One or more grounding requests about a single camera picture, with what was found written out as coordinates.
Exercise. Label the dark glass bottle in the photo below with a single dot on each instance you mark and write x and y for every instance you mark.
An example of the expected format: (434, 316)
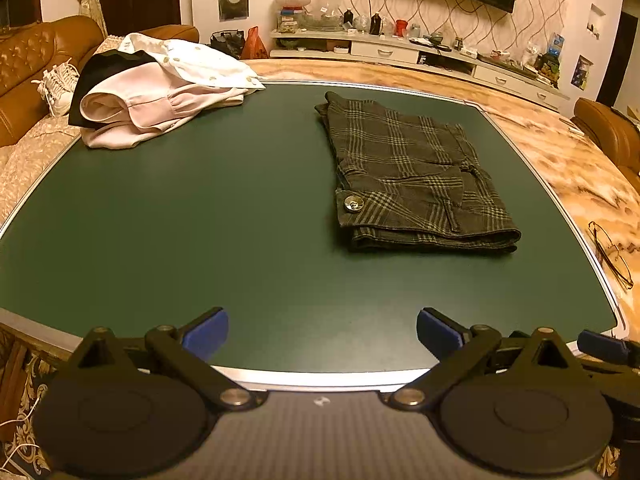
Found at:
(348, 17)

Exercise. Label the clear lidded container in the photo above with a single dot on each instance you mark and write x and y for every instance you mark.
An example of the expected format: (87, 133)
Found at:
(291, 1)

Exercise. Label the green snack bag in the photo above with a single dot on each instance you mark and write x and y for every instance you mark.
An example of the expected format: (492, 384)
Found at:
(550, 62)

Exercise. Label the brown leather armchair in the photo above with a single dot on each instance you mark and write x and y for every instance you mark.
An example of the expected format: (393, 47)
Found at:
(610, 132)

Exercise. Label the dark plaid shorts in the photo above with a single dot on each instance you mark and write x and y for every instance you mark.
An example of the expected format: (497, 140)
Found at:
(400, 170)

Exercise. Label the beige sofa cushion cover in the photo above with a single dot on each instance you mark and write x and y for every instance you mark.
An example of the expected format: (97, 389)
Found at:
(30, 160)

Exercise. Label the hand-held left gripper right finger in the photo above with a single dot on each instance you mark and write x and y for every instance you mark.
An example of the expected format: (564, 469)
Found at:
(440, 332)

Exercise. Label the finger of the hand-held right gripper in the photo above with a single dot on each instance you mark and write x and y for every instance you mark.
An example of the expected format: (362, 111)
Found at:
(605, 347)

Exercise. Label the white dotted shirt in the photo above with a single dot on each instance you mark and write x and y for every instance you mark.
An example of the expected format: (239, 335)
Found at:
(200, 62)

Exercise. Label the black plastic bag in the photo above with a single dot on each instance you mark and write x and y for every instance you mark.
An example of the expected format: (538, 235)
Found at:
(226, 42)

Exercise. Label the brown leather sofa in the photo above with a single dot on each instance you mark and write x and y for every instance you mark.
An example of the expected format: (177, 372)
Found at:
(25, 60)

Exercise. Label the white television cabinet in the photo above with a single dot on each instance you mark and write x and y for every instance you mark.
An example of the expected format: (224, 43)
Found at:
(385, 51)

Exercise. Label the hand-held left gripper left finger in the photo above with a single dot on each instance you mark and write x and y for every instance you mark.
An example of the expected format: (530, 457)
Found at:
(207, 332)

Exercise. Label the orange plastic bag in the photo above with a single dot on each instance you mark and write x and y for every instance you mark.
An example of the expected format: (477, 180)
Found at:
(253, 45)

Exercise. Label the green board with silver rim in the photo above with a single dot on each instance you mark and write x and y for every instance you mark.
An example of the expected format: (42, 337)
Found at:
(200, 235)

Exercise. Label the gold patterned carpet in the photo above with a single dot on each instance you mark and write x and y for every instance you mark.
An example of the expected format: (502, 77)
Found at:
(25, 385)

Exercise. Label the gold rimmed eyeglasses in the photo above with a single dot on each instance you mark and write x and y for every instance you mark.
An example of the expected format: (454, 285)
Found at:
(606, 242)

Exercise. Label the black garment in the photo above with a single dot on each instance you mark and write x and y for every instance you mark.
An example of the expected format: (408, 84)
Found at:
(107, 67)

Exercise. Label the pale pink garment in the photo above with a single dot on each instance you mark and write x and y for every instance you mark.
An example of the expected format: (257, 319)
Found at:
(145, 95)

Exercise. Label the white sneaker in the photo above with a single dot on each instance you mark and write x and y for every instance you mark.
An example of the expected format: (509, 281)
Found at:
(55, 85)

